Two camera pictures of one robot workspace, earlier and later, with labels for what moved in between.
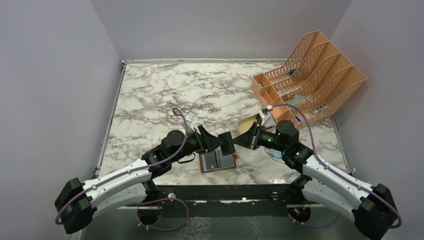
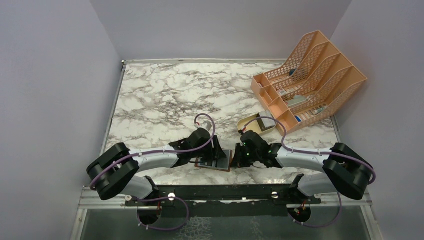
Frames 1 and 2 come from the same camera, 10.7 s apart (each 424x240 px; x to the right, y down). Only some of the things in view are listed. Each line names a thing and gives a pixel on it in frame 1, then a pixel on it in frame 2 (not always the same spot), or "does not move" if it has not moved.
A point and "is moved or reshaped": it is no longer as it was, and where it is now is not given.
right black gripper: x=250 y=138 → x=238 y=161
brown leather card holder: x=214 y=160 is moved or reshaped
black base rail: x=223 y=200 does not move
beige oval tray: x=247 y=123 does not move
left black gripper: x=205 y=140 → x=216 y=152
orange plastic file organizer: x=316 y=78 does not move
